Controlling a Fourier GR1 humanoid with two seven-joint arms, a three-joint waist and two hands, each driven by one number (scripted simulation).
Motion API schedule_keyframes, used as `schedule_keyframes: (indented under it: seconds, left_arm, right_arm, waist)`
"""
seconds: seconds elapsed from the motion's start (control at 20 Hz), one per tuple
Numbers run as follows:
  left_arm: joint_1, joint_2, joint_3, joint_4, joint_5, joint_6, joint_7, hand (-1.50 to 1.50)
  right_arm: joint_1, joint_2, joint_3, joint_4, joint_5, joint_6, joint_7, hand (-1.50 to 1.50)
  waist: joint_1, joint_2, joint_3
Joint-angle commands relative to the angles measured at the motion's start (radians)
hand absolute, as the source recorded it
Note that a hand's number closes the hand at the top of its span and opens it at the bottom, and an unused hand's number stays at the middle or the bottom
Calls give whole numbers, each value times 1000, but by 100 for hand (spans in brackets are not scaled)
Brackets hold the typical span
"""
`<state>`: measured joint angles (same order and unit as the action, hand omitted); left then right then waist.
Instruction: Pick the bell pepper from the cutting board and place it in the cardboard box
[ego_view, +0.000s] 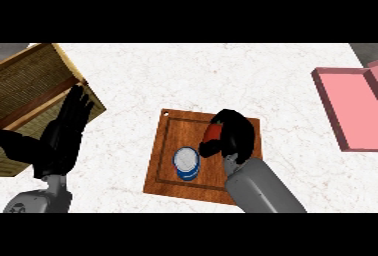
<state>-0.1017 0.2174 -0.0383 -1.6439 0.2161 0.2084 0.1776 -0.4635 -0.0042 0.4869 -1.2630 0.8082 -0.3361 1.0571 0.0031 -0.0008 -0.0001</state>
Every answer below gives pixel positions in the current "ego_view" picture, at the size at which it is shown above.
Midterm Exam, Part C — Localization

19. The brown wooden cutting board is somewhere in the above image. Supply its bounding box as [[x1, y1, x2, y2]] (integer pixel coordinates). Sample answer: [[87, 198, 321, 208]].
[[141, 108, 264, 206]]

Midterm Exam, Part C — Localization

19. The blue can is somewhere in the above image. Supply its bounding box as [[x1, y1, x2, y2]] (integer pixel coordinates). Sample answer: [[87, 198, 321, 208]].
[[171, 145, 202, 182]]

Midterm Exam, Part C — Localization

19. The pink box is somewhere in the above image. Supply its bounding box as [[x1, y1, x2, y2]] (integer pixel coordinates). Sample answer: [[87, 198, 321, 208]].
[[310, 59, 378, 153]]

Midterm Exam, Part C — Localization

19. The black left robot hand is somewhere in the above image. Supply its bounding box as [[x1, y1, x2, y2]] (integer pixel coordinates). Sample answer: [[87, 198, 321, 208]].
[[0, 84, 95, 180]]

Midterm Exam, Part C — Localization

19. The tan cardboard box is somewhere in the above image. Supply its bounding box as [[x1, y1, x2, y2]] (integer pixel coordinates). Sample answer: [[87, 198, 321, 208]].
[[0, 43, 107, 178]]

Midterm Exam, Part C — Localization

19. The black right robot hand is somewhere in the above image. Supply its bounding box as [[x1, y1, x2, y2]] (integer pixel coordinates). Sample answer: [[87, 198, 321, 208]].
[[197, 108, 256, 165]]

